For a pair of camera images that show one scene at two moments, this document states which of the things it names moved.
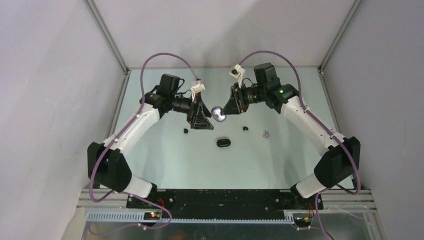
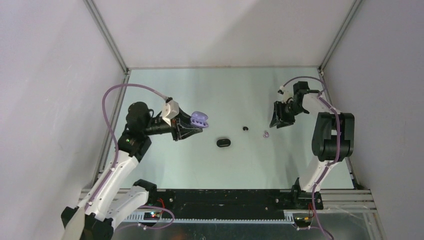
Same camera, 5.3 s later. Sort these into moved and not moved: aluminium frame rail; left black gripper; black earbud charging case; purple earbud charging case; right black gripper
Moved: left black gripper; right black gripper; purple earbud charging case
Not moved: black earbud charging case; aluminium frame rail
